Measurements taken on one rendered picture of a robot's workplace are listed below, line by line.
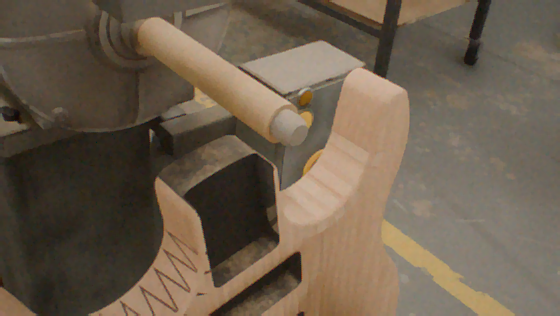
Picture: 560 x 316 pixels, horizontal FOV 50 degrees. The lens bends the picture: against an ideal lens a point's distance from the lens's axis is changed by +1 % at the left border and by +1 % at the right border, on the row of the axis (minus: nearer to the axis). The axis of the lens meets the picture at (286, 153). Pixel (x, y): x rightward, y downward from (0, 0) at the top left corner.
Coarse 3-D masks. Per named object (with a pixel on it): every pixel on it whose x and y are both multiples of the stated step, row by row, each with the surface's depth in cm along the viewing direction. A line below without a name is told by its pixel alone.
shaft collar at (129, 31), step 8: (160, 16) 54; (168, 16) 54; (128, 24) 53; (136, 24) 52; (128, 32) 53; (136, 32) 53; (128, 40) 53; (136, 40) 53; (136, 48) 54; (144, 56) 55; (152, 56) 55
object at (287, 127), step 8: (280, 112) 43; (288, 112) 43; (272, 120) 43; (280, 120) 42; (288, 120) 42; (296, 120) 42; (304, 120) 43; (272, 128) 43; (280, 128) 42; (288, 128) 42; (296, 128) 42; (304, 128) 42; (272, 136) 43; (280, 136) 42; (288, 136) 42; (296, 136) 42; (304, 136) 43; (288, 144) 42; (296, 144) 43
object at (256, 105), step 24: (144, 24) 53; (168, 24) 53; (144, 48) 53; (168, 48) 50; (192, 48) 49; (192, 72) 48; (216, 72) 46; (240, 72) 46; (216, 96) 46; (240, 96) 44; (264, 96) 43; (264, 120) 43
